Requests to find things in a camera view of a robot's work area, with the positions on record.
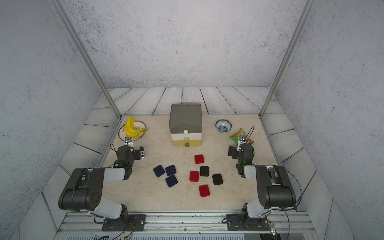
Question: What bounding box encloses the blue brooch box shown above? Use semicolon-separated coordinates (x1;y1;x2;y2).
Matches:
154;165;165;178
166;175;178;188
165;165;177;177

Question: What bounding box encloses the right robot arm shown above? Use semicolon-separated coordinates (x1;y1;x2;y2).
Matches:
228;143;299;222

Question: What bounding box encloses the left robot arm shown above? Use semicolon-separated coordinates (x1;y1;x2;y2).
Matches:
58;145;145;223

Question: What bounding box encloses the black brooch box right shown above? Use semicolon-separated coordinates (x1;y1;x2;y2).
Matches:
212;174;224;186

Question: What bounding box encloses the black brooch box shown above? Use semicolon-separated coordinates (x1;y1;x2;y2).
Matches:
212;174;224;186
200;166;210;177

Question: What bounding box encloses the red brooch box upper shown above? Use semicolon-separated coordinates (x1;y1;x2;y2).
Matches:
194;155;205;164

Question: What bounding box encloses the red brooch box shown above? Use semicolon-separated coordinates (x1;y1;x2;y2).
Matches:
194;155;205;164
189;171;200;182
199;185;211;198

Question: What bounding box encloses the black brooch box left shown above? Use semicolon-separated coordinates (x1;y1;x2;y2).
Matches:
200;166;210;177

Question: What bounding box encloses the red brooch box middle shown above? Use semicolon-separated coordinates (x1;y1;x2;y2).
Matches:
189;171;200;182

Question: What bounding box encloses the red brooch box lower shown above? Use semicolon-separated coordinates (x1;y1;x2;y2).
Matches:
199;185;211;198

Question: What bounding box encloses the three-drawer storage cabinet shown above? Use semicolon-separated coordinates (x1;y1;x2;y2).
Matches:
169;103;203;148

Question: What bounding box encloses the green snack bag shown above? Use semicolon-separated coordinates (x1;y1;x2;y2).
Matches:
230;129;254;145

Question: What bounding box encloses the yellow banana bunch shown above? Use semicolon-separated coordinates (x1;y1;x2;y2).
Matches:
125;117;147;138

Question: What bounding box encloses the cream round plate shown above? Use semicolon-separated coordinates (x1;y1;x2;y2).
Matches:
118;121;147;142

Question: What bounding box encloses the blue white porcelain bowl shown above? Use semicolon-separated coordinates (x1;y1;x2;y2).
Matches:
215;119;233;133

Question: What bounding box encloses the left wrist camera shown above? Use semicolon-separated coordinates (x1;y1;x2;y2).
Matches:
125;137;134;148

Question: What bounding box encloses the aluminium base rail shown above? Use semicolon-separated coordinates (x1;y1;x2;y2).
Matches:
54;210;326;240

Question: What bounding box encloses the right metal frame post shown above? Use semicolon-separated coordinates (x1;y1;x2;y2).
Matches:
259;0;316;120

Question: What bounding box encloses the metal frame post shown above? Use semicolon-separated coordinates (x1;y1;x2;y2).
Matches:
49;0;122;120
259;0;316;120

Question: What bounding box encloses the left metal frame post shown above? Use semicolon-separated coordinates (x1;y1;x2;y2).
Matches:
49;0;122;120

